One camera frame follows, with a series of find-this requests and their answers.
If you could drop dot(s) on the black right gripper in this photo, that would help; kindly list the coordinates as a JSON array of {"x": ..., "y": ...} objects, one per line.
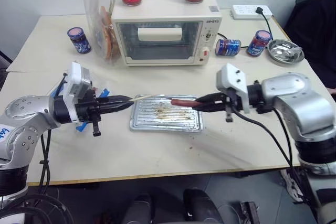
[{"x": 232, "y": 100}]

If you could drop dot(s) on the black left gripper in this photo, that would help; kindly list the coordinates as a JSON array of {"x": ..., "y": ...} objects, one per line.
[{"x": 88, "y": 107}]

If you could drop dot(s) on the wooden skewer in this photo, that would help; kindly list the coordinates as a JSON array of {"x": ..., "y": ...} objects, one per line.
[{"x": 140, "y": 98}]

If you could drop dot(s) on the red sausage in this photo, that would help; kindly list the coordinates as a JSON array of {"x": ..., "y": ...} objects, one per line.
[{"x": 182, "y": 101}]

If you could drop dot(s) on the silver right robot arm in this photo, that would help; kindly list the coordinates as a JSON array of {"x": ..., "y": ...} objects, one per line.
[{"x": 296, "y": 103}]

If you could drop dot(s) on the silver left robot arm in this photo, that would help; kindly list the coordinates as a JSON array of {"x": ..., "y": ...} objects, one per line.
[{"x": 31, "y": 119}]

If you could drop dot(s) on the ridged metal baking tray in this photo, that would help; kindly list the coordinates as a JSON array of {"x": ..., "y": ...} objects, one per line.
[{"x": 165, "y": 119}]

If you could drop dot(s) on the blue label sauce jar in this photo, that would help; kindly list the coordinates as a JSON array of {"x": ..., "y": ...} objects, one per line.
[
  {"x": 228, "y": 47},
  {"x": 258, "y": 43},
  {"x": 80, "y": 41}
]

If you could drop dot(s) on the clear bag of bread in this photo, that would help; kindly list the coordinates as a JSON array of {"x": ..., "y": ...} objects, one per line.
[{"x": 102, "y": 24}]

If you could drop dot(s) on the stainless steel bowl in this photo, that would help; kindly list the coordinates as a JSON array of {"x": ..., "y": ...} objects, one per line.
[{"x": 284, "y": 53}]

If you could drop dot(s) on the cream toaster oven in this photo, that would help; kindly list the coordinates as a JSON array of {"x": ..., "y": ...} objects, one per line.
[{"x": 162, "y": 24}]

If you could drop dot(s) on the white power strip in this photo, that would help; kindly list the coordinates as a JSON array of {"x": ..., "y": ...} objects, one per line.
[{"x": 249, "y": 11}]

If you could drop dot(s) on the dark rounded shape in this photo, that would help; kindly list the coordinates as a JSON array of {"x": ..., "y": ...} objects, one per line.
[
  {"x": 139, "y": 208},
  {"x": 200, "y": 205}
]

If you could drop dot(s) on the black chair edge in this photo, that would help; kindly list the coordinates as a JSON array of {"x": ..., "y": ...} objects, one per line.
[{"x": 4, "y": 69}]

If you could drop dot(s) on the black office chair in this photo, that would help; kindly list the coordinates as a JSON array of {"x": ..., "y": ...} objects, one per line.
[{"x": 312, "y": 37}]

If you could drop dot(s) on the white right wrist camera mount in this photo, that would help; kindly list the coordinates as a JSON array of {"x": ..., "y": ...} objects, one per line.
[{"x": 231, "y": 77}]

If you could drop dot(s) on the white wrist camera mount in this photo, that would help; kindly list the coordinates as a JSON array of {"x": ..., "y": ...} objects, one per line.
[
  {"x": 74, "y": 77},
  {"x": 231, "y": 77}
]

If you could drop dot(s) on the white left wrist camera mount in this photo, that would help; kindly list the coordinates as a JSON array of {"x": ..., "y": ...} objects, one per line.
[{"x": 74, "y": 77}]

